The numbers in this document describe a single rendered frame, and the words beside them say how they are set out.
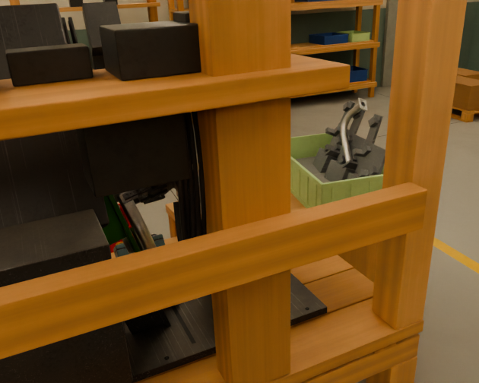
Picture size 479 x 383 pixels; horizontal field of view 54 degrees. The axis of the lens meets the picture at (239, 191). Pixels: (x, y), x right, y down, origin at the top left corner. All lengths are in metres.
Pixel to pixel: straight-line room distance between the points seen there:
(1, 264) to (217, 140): 0.44
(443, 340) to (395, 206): 1.75
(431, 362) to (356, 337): 1.34
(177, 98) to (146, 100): 0.05
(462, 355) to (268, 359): 1.68
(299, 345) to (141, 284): 0.53
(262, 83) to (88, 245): 0.44
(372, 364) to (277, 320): 0.35
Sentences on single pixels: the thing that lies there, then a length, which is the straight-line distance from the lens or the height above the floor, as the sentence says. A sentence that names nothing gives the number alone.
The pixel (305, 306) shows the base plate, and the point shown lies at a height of 0.90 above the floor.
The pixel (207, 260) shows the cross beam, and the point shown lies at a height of 1.25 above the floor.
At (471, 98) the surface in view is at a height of 0.29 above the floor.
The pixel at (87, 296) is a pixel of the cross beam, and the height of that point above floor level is 1.25.
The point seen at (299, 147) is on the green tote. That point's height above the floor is 0.90.
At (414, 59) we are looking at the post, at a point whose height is 1.52.
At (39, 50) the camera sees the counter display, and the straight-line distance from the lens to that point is 0.81.
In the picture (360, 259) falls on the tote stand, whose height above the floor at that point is 0.59.
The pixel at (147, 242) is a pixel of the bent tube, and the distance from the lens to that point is 1.10.
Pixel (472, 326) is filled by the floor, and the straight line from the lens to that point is 2.82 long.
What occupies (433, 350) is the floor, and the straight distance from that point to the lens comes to 2.61.
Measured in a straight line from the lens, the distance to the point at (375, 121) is 2.03.
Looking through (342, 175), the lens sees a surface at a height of 0.90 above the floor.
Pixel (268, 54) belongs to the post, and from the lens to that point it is 0.79.
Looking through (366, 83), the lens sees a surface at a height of 0.23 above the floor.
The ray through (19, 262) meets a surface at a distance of 0.92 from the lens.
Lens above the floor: 1.67
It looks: 23 degrees down
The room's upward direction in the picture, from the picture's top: 3 degrees counter-clockwise
